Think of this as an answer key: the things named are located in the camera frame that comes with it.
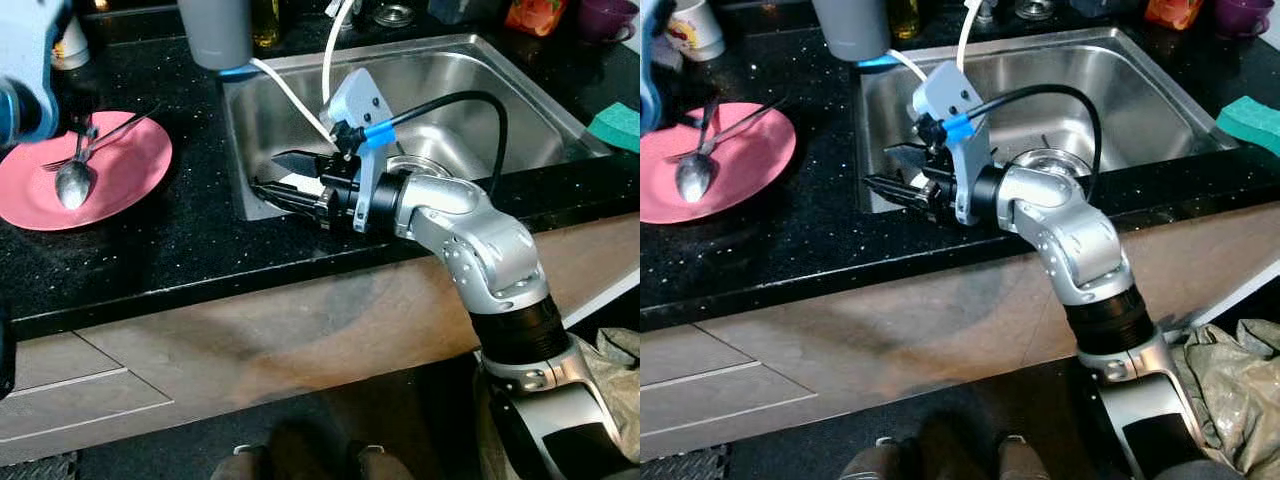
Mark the grey cup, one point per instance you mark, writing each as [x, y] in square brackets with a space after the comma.
[215, 30]
[850, 25]

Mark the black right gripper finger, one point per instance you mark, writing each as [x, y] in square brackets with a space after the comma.
[910, 156]
[290, 200]
[895, 192]
[305, 161]

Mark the grey-green plastic bag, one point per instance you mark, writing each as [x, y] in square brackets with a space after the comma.
[620, 370]
[1230, 380]

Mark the silver fork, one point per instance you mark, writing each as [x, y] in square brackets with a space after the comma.
[120, 128]
[745, 120]

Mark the pink round plate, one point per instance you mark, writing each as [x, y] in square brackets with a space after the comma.
[130, 172]
[760, 160]

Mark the purple cup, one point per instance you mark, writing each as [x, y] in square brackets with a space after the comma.
[605, 20]
[1243, 15]

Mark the orange packet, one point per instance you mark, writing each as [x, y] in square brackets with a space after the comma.
[538, 15]
[1175, 12]

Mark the beige kitchen cabinet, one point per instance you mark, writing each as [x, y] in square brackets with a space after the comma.
[900, 330]
[250, 340]

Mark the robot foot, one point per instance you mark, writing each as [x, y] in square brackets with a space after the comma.
[240, 465]
[868, 462]
[385, 465]
[1022, 460]

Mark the stainless steel sink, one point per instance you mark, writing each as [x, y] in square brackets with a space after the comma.
[1150, 85]
[520, 90]

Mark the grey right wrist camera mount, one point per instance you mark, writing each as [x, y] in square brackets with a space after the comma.
[945, 90]
[360, 95]

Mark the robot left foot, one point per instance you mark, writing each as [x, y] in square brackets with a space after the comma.
[868, 462]
[240, 465]

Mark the clear glass jar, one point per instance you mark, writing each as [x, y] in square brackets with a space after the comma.
[1036, 8]
[394, 15]

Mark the blue tape strip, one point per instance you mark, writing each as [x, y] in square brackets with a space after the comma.
[376, 135]
[957, 128]

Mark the green sponge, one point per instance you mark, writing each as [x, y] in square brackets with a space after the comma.
[615, 125]
[1250, 122]

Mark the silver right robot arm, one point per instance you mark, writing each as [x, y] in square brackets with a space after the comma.
[1080, 235]
[480, 240]

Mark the yellow oil bottle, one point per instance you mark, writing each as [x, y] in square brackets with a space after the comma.
[266, 20]
[904, 15]

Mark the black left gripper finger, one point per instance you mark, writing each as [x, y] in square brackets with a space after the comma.
[708, 125]
[75, 138]
[90, 128]

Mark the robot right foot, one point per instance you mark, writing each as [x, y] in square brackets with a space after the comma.
[1022, 460]
[385, 465]

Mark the dark plastic container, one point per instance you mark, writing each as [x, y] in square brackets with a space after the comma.
[1110, 6]
[468, 8]

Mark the white printed mug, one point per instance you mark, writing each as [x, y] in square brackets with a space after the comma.
[75, 50]
[700, 35]

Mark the black foam floor mat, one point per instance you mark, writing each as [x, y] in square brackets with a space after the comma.
[35, 468]
[680, 465]

